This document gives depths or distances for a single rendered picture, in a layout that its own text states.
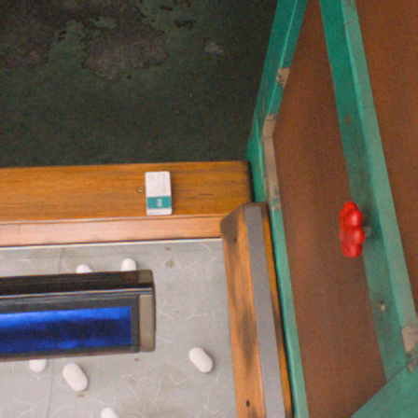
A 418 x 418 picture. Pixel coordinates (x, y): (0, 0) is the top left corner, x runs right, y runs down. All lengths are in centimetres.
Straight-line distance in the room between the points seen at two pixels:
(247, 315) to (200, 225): 20
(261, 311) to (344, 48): 41
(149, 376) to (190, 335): 8
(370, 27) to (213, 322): 56
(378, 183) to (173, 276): 56
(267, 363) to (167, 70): 137
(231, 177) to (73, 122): 101
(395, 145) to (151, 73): 165
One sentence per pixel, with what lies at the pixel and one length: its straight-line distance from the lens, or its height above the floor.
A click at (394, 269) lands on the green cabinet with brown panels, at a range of 57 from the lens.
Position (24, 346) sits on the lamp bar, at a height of 106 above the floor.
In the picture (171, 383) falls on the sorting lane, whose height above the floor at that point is 74.
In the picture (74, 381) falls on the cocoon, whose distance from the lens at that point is 105.
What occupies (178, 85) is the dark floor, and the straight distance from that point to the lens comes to 217.
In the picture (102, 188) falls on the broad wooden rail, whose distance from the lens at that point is 114.
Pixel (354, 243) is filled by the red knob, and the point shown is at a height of 125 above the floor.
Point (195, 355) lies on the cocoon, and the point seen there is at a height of 76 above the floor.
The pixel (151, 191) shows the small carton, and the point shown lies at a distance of 111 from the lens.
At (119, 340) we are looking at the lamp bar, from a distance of 74.
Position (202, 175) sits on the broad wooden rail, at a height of 76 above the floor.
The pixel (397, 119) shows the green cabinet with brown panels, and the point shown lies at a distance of 58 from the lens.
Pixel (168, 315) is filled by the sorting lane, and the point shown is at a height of 74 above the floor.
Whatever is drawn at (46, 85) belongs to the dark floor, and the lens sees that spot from 218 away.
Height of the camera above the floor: 177
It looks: 64 degrees down
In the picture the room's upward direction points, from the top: 9 degrees clockwise
